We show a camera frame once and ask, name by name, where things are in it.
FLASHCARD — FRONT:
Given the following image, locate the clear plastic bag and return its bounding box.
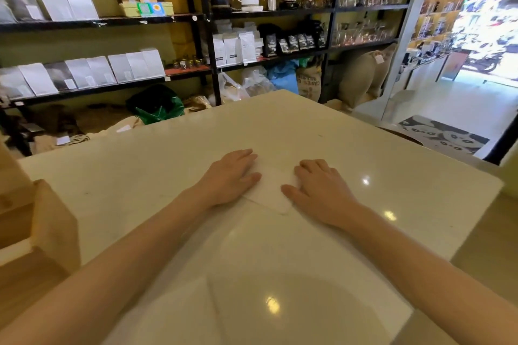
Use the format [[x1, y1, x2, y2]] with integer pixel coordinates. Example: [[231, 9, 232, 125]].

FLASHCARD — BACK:
[[218, 65, 277, 104]]

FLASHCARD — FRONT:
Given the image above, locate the black metal shelving unit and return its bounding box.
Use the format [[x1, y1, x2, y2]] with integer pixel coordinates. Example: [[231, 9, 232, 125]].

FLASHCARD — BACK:
[[0, 0, 424, 158]]

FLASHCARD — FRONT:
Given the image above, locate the person's right forearm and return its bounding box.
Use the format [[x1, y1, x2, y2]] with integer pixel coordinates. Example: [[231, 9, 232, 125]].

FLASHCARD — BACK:
[[343, 204, 518, 345]]

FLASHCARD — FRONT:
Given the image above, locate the parked motorcycle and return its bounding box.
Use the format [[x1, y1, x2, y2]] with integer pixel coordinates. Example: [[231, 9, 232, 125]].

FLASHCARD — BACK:
[[465, 46, 507, 75]]

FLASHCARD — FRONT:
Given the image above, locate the row of small jars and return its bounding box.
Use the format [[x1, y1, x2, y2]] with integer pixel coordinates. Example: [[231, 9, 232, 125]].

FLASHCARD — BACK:
[[172, 56, 205, 70]]

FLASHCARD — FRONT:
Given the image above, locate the pale yellow flat box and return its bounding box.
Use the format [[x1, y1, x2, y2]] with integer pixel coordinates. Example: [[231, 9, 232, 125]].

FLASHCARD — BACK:
[[119, 1, 175, 18]]

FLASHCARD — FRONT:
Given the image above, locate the plain burlap sack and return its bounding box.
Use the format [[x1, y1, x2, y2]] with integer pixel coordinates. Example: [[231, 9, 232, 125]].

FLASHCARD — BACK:
[[367, 43, 400, 99], [339, 51, 378, 109]]

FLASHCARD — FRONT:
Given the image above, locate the black plastic bag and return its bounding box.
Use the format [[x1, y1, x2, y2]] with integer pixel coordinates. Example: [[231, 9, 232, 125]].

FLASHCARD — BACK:
[[126, 84, 179, 115]]

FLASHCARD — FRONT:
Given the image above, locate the light wooden box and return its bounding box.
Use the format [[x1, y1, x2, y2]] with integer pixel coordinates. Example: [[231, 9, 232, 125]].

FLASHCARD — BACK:
[[0, 146, 81, 329]]

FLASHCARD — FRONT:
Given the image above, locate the person's left forearm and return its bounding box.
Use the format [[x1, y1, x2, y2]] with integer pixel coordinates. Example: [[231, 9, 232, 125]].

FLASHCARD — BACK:
[[0, 188, 214, 345]]

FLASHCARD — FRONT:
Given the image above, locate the blue plastic bag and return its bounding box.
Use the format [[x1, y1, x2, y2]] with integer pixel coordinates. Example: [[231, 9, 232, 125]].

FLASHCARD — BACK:
[[266, 59, 300, 95]]

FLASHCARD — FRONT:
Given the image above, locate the green plastic bag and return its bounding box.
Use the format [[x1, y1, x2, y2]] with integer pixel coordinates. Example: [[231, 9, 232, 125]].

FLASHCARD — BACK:
[[135, 96, 185, 125]]

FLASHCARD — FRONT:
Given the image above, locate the person's left hand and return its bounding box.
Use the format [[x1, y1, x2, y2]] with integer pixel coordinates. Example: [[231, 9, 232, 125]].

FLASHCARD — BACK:
[[193, 149, 262, 209]]

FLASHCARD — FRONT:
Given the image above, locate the beige cloth sack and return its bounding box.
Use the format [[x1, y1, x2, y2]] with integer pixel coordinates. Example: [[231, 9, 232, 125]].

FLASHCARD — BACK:
[[32, 105, 143, 155]]

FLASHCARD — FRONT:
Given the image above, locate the grey patterned doormat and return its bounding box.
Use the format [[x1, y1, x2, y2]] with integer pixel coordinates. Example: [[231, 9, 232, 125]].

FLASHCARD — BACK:
[[398, 115, 490, 156]]

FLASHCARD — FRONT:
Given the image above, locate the wooden display shelf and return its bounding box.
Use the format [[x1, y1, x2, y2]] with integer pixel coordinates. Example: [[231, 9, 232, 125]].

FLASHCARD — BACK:
[[408, 0, 481, 71]]

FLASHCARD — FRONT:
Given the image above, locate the person's right hand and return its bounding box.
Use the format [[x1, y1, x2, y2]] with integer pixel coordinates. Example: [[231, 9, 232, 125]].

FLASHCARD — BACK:
[[281, 159, 362, 233]]

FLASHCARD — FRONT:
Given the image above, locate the tall white pouch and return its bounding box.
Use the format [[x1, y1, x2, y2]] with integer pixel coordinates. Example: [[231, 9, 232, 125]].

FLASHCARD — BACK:
[[34, 0, 74, 21], [62, 0, 99, 20]]

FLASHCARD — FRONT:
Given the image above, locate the row of black coffee bags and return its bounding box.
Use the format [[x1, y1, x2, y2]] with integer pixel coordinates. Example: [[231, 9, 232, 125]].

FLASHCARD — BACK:
[[258, 22, 327, 58]]

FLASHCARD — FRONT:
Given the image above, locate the row of glass servers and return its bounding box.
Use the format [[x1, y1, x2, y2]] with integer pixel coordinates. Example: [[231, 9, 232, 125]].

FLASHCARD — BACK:
[[333, 22, 391, 47]]

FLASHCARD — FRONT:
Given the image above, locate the white coffee bag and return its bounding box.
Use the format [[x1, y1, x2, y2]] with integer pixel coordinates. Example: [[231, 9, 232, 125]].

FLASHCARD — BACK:
[[212, 34, 227, 67], [238, 31, 258, 63], [223, 32, 242, 65]]

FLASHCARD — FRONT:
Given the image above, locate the row of white pouches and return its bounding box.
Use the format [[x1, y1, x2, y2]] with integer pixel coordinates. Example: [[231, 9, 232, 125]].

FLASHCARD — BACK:
[[0, 48, 166, 99]]

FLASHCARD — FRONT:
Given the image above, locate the printed burlap sack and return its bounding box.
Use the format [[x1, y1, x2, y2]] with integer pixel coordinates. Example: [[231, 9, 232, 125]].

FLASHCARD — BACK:
[[296, 64, 323, 103]]

